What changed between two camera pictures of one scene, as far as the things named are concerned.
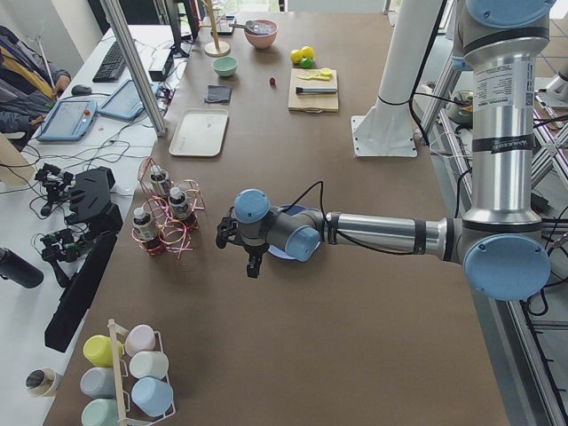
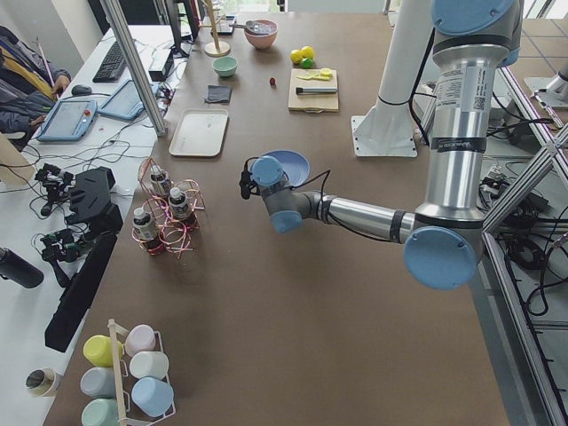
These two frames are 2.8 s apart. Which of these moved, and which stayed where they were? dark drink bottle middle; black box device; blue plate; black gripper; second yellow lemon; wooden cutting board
Moved: black gripper; blue plate
Stayed: wooden cutting board; second yellow lemon; black box device; dark drink bottle middle
